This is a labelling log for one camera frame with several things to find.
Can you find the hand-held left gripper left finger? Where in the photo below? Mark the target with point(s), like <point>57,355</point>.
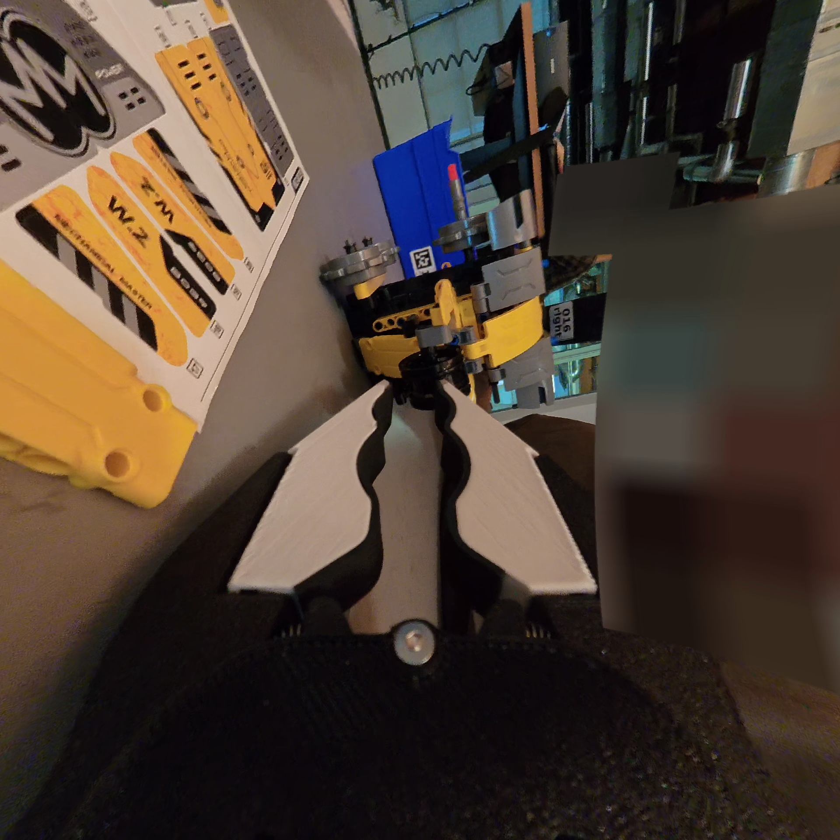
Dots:
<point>308,525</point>

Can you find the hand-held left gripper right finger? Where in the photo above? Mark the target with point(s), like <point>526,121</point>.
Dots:
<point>518,525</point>

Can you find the yellow toy building-block vehicle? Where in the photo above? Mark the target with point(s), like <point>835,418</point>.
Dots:
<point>505,328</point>

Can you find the checked cloth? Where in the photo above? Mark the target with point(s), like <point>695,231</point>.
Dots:
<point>577,272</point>

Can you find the blue plastic bin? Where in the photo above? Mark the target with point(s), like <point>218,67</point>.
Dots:
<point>413,190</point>

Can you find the wooden board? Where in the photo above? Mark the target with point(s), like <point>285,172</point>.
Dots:
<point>531,98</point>

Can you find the dark device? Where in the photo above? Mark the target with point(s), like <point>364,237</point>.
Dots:
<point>505,79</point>

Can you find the yellow plastic panel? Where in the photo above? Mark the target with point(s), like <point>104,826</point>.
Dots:
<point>65,394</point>

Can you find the printed sticker sheet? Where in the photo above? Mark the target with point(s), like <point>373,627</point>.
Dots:
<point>197,197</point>

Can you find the metal machine frame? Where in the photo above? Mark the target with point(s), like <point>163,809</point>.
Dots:
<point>735,85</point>

